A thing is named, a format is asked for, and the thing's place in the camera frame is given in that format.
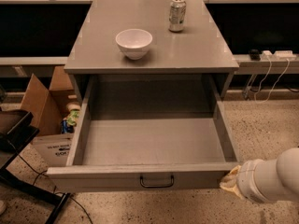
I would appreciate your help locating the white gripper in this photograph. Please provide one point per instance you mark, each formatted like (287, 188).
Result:
(248, 180)

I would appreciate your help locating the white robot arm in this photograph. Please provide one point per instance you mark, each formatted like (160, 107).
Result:
(260, 181)

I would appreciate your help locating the grey top drawer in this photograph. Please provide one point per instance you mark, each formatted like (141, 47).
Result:
(145, 133)

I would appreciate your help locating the white ceramic bowl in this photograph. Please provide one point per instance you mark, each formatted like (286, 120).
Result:
(134, 43)

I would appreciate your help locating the green toy in box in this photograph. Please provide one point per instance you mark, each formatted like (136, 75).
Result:
(73, 109)

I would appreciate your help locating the grey drawer cabinet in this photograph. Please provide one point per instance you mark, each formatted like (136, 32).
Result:
(192, 67)

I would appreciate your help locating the blue item in box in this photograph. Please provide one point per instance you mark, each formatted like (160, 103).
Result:
(65, 128)

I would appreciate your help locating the brown cardboard box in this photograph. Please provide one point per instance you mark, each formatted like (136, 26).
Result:
(49, 108)

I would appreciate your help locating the white power strip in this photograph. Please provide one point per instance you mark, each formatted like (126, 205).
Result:
(278, 55)

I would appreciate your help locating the black power adapter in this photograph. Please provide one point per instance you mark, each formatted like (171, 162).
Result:
(254, 54)

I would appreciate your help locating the silver soda can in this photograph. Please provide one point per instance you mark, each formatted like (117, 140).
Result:
(177, 15)

